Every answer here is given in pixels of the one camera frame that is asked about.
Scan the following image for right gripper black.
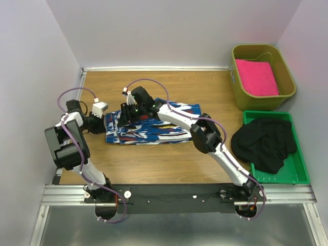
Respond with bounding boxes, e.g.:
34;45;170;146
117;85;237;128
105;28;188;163
116;102;145;128

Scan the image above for blue white red patterned pants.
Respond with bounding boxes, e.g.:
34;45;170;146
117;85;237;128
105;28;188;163
105;110;192;145

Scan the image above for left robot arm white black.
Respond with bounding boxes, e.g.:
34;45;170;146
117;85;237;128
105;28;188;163
45;98;115;203

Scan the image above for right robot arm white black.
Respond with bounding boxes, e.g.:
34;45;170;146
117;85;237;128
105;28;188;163
119;86;266;201

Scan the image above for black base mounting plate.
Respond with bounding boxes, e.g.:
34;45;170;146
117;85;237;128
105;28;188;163
84;183;265;219

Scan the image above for pink folded cloth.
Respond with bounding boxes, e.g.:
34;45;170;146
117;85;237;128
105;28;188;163
235;59;279;96

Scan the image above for black garment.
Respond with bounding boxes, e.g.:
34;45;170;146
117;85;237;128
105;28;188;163
231;118;297;174

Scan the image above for olive green plastic bin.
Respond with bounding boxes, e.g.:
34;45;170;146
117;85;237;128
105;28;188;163
229;44;296;111

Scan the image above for green plastic tray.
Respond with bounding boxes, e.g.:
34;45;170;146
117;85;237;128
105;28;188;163
243;110;310;185

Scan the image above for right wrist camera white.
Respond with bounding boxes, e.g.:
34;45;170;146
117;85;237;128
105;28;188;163
122;87;137;105

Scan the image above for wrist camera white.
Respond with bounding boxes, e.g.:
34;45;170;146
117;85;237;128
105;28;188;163
91;101;108;118
122;87;137;105

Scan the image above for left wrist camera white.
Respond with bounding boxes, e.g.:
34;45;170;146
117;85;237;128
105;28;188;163
91;101;108;118

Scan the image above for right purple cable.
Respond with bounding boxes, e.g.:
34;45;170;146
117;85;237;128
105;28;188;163
122;78;267;221

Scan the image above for purple cable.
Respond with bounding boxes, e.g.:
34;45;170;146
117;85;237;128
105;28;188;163
122;78;267;221
57;87;129;224

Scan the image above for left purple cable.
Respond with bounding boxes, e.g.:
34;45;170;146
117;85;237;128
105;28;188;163
57;87;129;224

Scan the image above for aluminium frame rail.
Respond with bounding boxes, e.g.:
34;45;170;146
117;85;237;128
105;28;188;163
31;184;325;245

